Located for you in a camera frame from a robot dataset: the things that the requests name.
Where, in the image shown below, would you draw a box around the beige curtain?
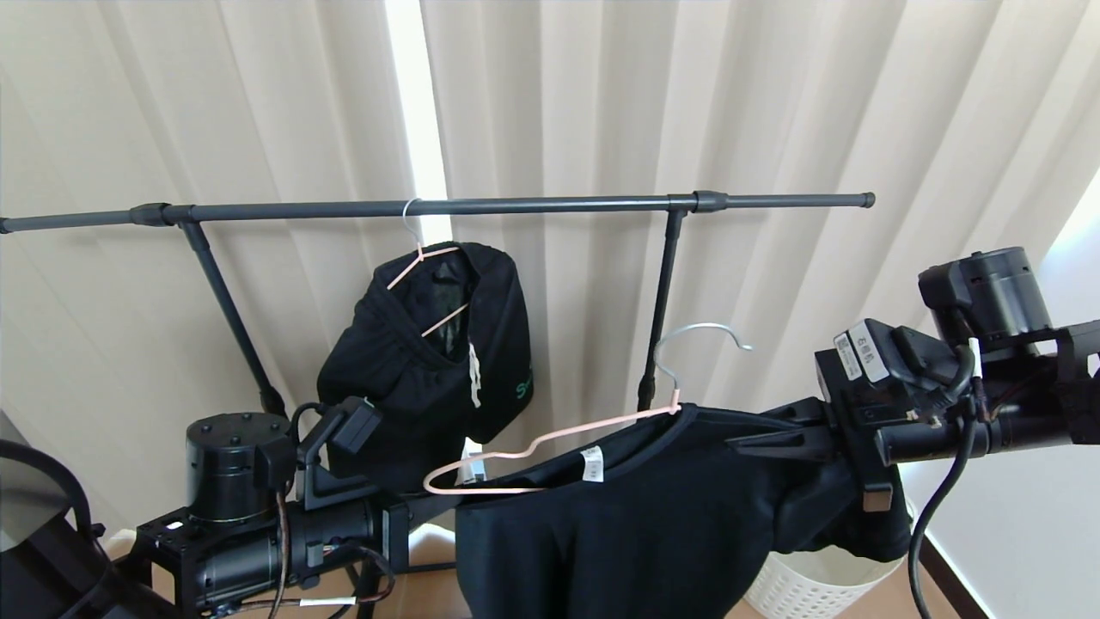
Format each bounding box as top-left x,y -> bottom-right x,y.
421,0 -> 1100,568
0,0 -> 449,534

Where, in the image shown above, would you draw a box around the pink clothes hanger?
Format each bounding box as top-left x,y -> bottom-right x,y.
423,323 -> 754,496
385,199 -> 471,338

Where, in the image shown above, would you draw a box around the black clothes rack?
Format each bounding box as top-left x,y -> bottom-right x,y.
0,191 -> 876,619

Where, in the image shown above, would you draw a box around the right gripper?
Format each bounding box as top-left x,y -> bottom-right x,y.
815,352 -> 1077,515

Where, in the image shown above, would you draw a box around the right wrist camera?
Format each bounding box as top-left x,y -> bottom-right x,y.
832,318 -> 978,426

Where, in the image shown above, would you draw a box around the black shorts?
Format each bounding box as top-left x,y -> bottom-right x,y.
316,242 -> 534,495

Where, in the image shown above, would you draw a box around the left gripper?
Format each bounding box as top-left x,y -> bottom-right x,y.
198,497 -> 413,604

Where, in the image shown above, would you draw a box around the black cable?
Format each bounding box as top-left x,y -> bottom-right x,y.
908,344 -> 981,619
0,440 -> 97,560

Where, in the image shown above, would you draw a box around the black garment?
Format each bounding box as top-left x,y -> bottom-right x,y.
454,404 -> 912,619

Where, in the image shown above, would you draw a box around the white laundry basket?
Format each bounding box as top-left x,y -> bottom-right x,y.
743,550 -> 905,619

